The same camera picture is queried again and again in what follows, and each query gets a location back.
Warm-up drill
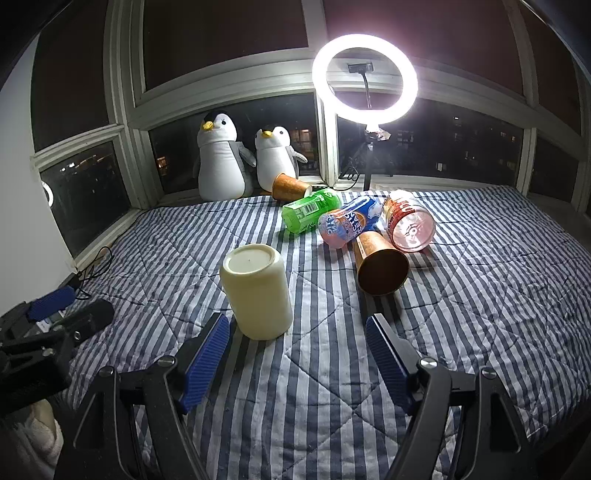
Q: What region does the green plastic bottle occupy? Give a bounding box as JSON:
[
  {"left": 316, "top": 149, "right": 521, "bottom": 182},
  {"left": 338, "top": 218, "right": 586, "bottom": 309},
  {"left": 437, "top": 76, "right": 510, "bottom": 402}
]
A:
[{"left": 282, "top": 188, "right": 344, "bottom": 236}]

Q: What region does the large penguin plush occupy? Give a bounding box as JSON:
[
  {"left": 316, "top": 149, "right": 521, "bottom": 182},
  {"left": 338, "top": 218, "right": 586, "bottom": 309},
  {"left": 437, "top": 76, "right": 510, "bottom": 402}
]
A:
[{"left": 192, "top": 110, "right": 257, "bottom": 203}]

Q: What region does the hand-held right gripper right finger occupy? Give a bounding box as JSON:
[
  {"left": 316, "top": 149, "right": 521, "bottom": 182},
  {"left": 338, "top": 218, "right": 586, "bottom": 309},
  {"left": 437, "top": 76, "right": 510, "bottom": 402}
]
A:
[{"left": 365, "top": 314, "right": 541, "bottom": 480}]

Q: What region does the small penguin plush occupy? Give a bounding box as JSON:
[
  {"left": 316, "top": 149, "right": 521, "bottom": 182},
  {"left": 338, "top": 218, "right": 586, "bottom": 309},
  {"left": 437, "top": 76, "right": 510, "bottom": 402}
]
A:
[{"left": 254, "top": 126, "right": 308, "bottom": 195}]

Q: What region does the white window frame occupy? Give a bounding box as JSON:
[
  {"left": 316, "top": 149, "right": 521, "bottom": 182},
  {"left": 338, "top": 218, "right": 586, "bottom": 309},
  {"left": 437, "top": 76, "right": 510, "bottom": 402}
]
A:
[{"left": 30, "top": 0, "right": 591, "bottom": 217}]

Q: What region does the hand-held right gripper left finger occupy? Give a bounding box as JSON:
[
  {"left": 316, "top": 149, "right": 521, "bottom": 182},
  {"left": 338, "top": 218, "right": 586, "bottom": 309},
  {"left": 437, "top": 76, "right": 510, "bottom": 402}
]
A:
[{"left": 54, "top": 313, "right": 230, "bottom": 480}]

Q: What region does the person's left forearm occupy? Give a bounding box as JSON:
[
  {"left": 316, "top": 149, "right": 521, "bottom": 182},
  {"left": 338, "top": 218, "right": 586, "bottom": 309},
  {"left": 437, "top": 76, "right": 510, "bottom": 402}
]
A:
[{"left": 0, "top": 398, "right": 64, "bottom": 480}]

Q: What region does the blue and orange bottle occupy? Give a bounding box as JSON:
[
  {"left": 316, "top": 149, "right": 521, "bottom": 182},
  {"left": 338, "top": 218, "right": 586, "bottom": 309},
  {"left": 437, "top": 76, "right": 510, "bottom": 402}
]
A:
[{"left": 320, "top": 196, "right": 387, "bottom": 250}]

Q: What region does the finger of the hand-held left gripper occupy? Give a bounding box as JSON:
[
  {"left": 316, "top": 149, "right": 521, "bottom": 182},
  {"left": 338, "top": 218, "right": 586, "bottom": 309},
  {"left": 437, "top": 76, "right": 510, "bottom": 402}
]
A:
[
  {"left": 0, "top": 285, "right": 77, "bottom": 334},
  {"left": 50, "top": 299, "right": 115, "bottom": 343}
]

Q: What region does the black tripod stand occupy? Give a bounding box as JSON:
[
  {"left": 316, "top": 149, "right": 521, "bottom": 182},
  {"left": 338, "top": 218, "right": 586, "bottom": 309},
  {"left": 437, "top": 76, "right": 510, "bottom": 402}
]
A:
[{"left": 341, "top": 128, "right": 396, "bottom": 193}]

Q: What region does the small brown paper cup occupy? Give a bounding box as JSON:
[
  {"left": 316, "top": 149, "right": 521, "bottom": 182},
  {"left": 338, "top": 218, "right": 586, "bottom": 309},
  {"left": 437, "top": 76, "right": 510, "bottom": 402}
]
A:
[{"left": 271, "top": 172, "right": 313, "bottom": 200}]

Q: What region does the ring light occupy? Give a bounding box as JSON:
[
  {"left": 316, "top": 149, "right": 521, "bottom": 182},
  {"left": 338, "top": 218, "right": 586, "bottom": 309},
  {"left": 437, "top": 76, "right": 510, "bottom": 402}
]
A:
[{"left": 311, "top": 34, "right": 420, "bottom": 127}]

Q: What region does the black phone holder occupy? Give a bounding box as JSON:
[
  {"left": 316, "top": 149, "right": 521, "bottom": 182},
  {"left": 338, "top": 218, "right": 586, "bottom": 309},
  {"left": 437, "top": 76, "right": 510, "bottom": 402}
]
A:
[{"left": 346, "top": 61, "right": 375, "bottom": 110}]

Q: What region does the large copper cup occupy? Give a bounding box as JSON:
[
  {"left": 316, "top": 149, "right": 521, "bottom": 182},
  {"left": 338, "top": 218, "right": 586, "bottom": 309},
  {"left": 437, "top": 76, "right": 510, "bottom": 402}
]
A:
[{"left": 353, "top": 230, "right": 411, "bottom": 296}]

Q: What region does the red label clear bottle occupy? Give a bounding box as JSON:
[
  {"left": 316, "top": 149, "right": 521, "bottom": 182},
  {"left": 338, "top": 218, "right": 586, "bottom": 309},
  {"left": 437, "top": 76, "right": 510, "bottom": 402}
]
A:
[{"left": 382, "top": 189, "right": 437, "bottom": 253}]

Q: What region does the black cable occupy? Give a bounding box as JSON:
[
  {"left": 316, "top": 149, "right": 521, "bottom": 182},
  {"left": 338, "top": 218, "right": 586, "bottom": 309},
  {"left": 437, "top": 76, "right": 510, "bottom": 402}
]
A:
[{"left": 60, "top": 246, "right": 114, "bottom": 298}]

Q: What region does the cream cup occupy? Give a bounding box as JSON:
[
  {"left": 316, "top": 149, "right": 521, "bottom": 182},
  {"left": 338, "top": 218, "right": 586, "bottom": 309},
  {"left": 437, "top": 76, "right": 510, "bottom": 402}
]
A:
[{"left": 220, "top": 244, "right": 294, "bottom": 341}]

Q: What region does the striped quilted blanket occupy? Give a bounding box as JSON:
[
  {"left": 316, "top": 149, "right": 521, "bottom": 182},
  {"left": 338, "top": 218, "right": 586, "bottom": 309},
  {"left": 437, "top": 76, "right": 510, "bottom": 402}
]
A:
[{"left": 59, "top": 184, "right": 591, "bottom": 480}]

